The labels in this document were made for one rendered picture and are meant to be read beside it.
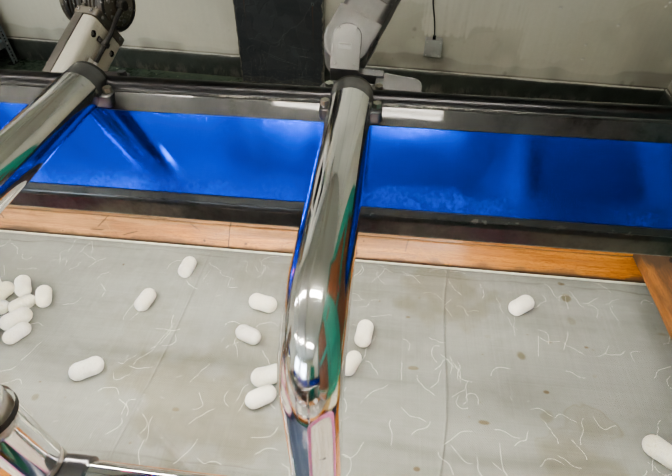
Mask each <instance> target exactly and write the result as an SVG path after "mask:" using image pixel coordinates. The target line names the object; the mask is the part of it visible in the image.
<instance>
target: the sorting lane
mask: <svg viewBox="0 0 672 476"><path fill-rule="evenodd" d="M188 256H192V257H194V258H195V259H196V262H197V264H196V267H195V268H194V270H193V272H192V274H191V275H190V276H189V277H187V278H183V277H181V276H180V275H179V274H178V268H179V266H180V265H181V263H182V261H183V260H184V258H186V257H188ZM291 258H292V254H286V253H274V252H261V251H249V250H237V249H225V248H213V247H201V246H189V245H177V244H165V243H153V242H141V241H129V240H117V239H105V238H93V237H81V236H69V235H57V234H45V233H33V232H21V231H9V230H0V279H1V281H2V282H4V281H9V282H12V283H13V284H14V280H15V278H16V277H18V276H19V275H27V276H29V277H30V279H31V287H32V291H31V293H30V294H32V295H34V296H35V292H36V289H37V288H38V287H39V286H41V285H48V286H49V287H51V289H52V302H51V304H50V305H49V306H47V307H44V308H42V307H39V306H37V305H36V303H35V305H34V306H32V307H31V308H29V309H30V310H31V311H32V313H33V316H32V319H31V320H30V321H29V322H28V323H29V324H30V325H31V332H30V333H29V334H28V335H27V336H25V337H23V338H22V339H20V340H19V341H18V342H16V343H14V344H6V343H4V342H3V340H2V336H3V334H4V332H5V330H3V329H1V328H0V384H2V385H5V386H8V387H9V388H10V389H12V390H13V391H14V392H15V393H16V394H17V396H18V399H19V404H20V405H21V406H22V407H23V408H24V409H25V410H26V411H27V412H28V413H29V414H30V415H31V416H32V417H33V418H34V419H35V420H36V421H37V422H38V423H39V424H40V425H41V426H42V427H43V428H44V429H45V430H46V431H47V432H48V433H49V434H50V435H51V436H52V437H53V438H54V439H55V440H56V441H57V442H58V443H59V444H60V445H61V446H62V447H63V448H64V449H65V450H66V451H67V452H69V453H77V454H85V455H93V456H97V457H98V458H99V460H103V461H111V462H119V463H128V464H136V465H144V466H152V467H160V468H169V469H177V470H185V471H193V472H202V473H210V474H218V475H226V476H292V475H291V469H290V464H289V458H288V452H287V447H286V441H285V436H284V430H283V424H282V419H281V413H280V408H279V402H278V393H277V383H275V384H271V385H272V386H274V388H275V389H276V397H275V399H274V400H273V401H272V402H271V403H268V404H266V405H264V406H262V407H260V408H257V409H250V408H248V407H247V405H246V404H245V397H246V395H247V394H248V393H249V392H250V391H252V390H254V389H256V388H259V387H256V386H254V385H253V384H252V382H251V374H252V372H253V371H254V370H255V369H256V368H258V367H264V366H268V365H271V364H277V356H278V341H279V330H280V321H281V312H282V305H283V298H284V292H285V286H286V281H287V276H288V271H289V267H290V263H291ZM147 288H151V289H153V290H154V291H155V292H156V298H155V300H154V301H153V302H152V304H151V305H150V306H149V308H148V309H147V310H145V311H137V310H136V309H135V307H134V302H135V300H136V299H137V298H138V296H139V295H140V294H141V292H142V291H143V290H144V289H147ZM254 293H260V294H263V295H266V296H271V297H273V298H275V300H276V301H277V308H276V309H275V311H273V312H271V313H266V312H263V311H260V310H256V309H253V308H251V307H250V305H249V298H250V296H251V295H252V294H254ZM522 295H529V296H531V297H532V298H533V300H534V307H533V308H532V309H531V310H529V311H527V312H525V313H524V314H522V315H520V316H515V315H513V314H511V313H510V312H509V309H508V306H509V303H510V302H511V301H513V300H515V299H517V298H518V297H520V296H522ZM364 319H366V320H369V321H371V322H372V324H373V327H374V330H373V334H372V339H371V343H370V344H369V345H368V346H367V347H364V348H362V347H359V346H357V345H356V343H355V340H354V337H355V334H356V330H357V325H358V323H359V322H360V321H361V320H364ZM242 324H246V325H248V326H250V327H252V328H254V329H257V330H258V331H259V332H260V334H261V340H260V342H259V343H257V344H255V345H250V344H248V343H246V342H244V341H242V340H240V339H238V338H237V337H236V334H235V331H236V328H237V327H238V326H239V325H242ZM353 350H355V351H358V352H359V353H360V354H361V356H362V360H361V363H360V364H359V366H358V367H357V369H356V371H355V373H354V374H353V375H351V376H346V375H345V384H344V413H343V455H342V476H672V470H670V469H668V468H666V467H665V466H664V465H662V464H661V463H659V462H658V461H656V460H655V459H653V458H652V457H650V456H649V455H647V454H646V453H645V452H644V450H643V448H642V440H643V438H644V437H645V436H647V435H650V434H654V435H657V436H660V437H661V438H662V439H664V440H665V441H667V442H668V443H669V444H671V445H672V340H671V338H670V336H669V333H668V331H667V329H666V326H665V324H664V322H663V320H662V318H661V315H660V313H659V311H658V309H657V307H656V305H655V303H654V300H653V298H652V296H651V294H650V292H649V290H648V288H647V286H646V284H645V283H634V282H622V281H610V280H598V279H586V278H574V277H562V276H550V275H538V274H526V273H514V272H502V271H490V270H478V269H466V268H454V267H442V266H430V265H418V264H406V263H394V262H382V261H370V260H358V259H355V268H354V277H353V286H352V296H351V306H350V317H349V329H348V341H347V354H348V353H349V352H350V351H353ZM347 354H346V356H347ZM92 356H99V357H101V358H102V359H103V361H104V368H103V370H102V371H101V372H100V373H99V374H96V375H93V376H90V377H88V378H85V379H83V380H80V381H74V380H72V379H71V378H70V377H69V375H68V371H69V368H70V367H71V365H73V364H74V363H76V362H79V361H82V360H85V359H88V358H90V357H92ZM6 390H7V391H8V392H9V393H10V394H11V395H12V396H13V397H14V398H15V395H14V392H13V391H12V390H9V389H6Z"/></svg>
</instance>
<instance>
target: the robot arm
mask: <svg viewBox="0 0 672 476"><path fill-rule="evenodd" d="M400 1H401V0H345V1H344V2H341V3H340V5H339V7H338V9H337V10H336V12H335V14H334V16H333V17H332V19H331V21H330V23H329V24H328V26H327V28H326V30H325V33H324V57H325V64H326V67H327V68H328V70H329V71H330V81H333V83H335V82H336V81H337V80H339V79H340V78H342V77H344V76H347V75H356V76H360V77H362V78H364V79H365V80H366V81H367V82H368V83H369V84H370V85H372V86H375V84H377V83H381V84H383V88H384V90H392V91H410V92H421V90H422V84H421V82H420V81H419V80H418V79H416V78H412V77H406V76H400V75H394V74H389V73H384V71H382V70H371V69H364V68H365V66H366V65H367V63H368V61H369V59H370V58H371V56H372V54H373V52H374V51H375V49H376V47H377V45H378V41H379V39H380V38H381V36H382V34H383V32H384V31H385V29H386V27H387V25H388V24H389V22H390V20H391V18H392V16H393V14H394V12H395V10H396V8H397V6H398V4H399V2H400Z"/></svg>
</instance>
